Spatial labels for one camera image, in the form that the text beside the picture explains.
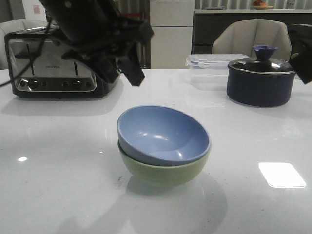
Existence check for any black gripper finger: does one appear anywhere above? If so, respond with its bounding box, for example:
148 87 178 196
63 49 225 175
290 40 312 84

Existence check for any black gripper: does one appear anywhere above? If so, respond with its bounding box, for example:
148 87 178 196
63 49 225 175
51 12 154 86

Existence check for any blue bowl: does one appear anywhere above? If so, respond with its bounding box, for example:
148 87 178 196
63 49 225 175
117 105 211 166

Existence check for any green bowl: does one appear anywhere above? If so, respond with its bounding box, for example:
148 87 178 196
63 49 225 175
118 144 211 188

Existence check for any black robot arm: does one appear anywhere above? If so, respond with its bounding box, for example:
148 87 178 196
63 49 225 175
41 0 154 86

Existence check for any glass pot lid blue knob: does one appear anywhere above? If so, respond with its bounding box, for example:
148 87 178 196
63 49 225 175
228 45 295 75

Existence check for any dark blue saucepan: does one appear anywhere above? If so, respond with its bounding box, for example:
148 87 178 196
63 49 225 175
227 67 295 107

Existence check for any beige upholstered chair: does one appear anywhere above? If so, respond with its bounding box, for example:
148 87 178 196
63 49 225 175
212 19 292 61

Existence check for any white cabinet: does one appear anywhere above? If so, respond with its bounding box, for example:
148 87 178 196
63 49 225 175
150 0 195 69

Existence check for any fruit plate on counter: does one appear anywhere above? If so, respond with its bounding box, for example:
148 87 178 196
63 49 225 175
252 0 273 10

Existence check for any black silver toaster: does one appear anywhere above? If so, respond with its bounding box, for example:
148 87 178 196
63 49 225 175
4 27 116 98

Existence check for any clear plastic food container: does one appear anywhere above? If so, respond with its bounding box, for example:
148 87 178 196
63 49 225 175
186 54 247 91

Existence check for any dark counter with white top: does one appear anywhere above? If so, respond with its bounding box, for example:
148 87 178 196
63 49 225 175
192 9 312 54

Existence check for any black thin cable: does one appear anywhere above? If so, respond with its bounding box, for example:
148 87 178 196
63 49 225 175
0 14 53 87

